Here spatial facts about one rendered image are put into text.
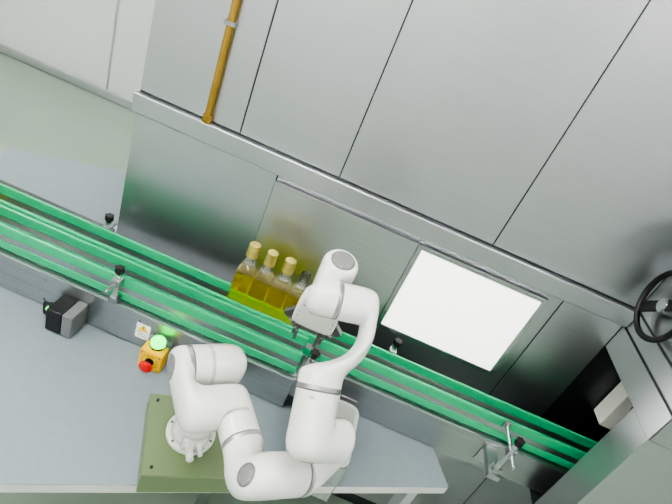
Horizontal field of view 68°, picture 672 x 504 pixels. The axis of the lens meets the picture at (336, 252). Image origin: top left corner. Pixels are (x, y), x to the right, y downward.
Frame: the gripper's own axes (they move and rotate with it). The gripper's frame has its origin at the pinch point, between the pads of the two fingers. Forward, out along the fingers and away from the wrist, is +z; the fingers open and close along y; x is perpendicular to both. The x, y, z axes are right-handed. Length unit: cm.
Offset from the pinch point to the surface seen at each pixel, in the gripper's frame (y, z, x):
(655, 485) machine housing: -100, 8, -6
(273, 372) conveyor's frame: 3.9, 32.6, -5.6
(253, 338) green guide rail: 13.2, 25.9, -9.3
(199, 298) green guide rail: 33.6, 28.4, -16.1
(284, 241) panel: 17.4, 14.5, -39.1
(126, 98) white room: 234, 195, -297
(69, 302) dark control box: 67, 36, -2
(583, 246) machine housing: -63, -20, -52
